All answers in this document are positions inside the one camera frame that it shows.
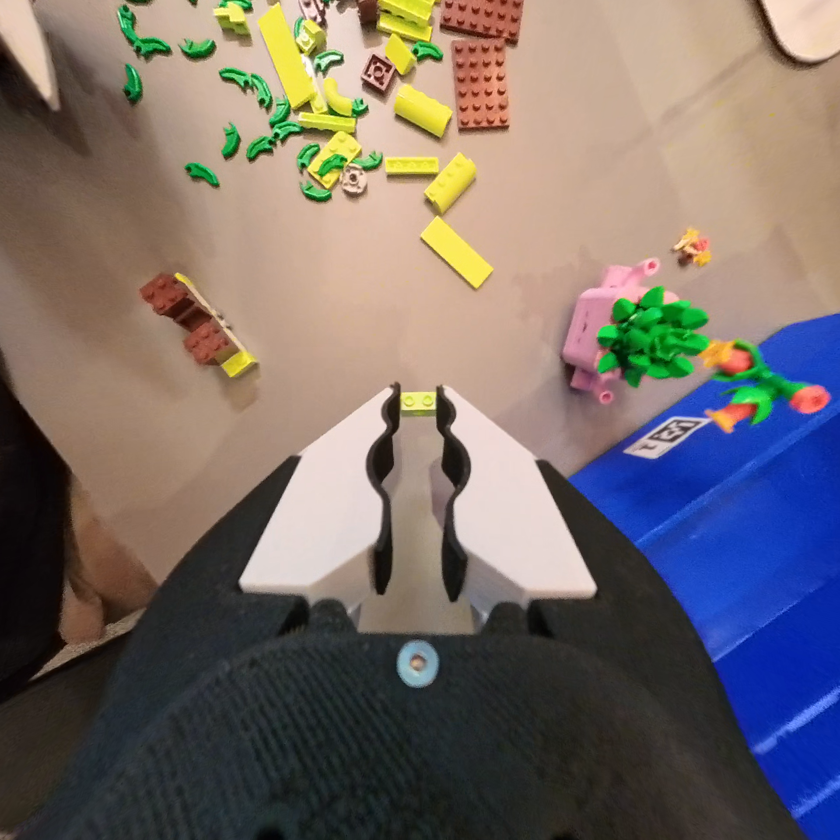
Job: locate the lime elbow brick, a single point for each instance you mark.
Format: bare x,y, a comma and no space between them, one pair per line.
338,98

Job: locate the pink toy pot with plant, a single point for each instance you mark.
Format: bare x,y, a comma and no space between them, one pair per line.
594,321

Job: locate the small lime toy brick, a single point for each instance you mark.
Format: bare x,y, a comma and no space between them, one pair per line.
418,401

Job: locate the short lime flat tile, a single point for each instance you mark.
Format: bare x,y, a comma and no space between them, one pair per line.
456,251

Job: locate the small brown square plate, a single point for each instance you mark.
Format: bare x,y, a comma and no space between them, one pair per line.
379,72

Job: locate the white book stand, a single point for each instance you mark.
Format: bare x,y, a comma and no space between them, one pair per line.
807,26

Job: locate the person's leg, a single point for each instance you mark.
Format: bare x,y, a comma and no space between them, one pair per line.
98,577

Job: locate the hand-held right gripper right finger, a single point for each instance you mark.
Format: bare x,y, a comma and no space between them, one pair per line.
518,525

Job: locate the brown and lime brick assembly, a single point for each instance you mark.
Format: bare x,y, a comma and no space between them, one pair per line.
207,341

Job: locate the pile of assorted toy bricks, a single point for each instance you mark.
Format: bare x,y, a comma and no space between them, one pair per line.
400,19

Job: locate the scattered green leaf pieces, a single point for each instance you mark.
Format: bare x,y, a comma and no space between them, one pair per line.
202,174

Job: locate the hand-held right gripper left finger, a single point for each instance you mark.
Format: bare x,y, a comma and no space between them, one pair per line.
315,525

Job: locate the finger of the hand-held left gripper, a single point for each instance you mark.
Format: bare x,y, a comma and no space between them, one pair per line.
26,33

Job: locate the lime smooth slope brick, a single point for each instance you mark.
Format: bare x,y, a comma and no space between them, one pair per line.
400,56

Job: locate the large brown studded plate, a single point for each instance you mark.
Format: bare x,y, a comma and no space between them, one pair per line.
480,85
482,18

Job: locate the grey round plate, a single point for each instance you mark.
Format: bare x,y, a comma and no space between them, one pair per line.
354,180

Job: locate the long lime flat tile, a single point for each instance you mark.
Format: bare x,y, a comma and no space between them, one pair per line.
283,56

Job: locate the blue plastic bin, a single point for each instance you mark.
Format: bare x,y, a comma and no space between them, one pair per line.
754,558

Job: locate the small orange flower pieces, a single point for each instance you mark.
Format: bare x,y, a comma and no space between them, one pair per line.
694,246

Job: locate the lime narrow studded plate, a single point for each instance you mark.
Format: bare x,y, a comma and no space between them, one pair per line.
325,123
411,165

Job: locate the lime curved slope brick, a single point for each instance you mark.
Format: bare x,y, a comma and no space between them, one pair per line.
423,110

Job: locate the lime wide studded plate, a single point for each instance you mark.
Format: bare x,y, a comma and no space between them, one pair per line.
341,145

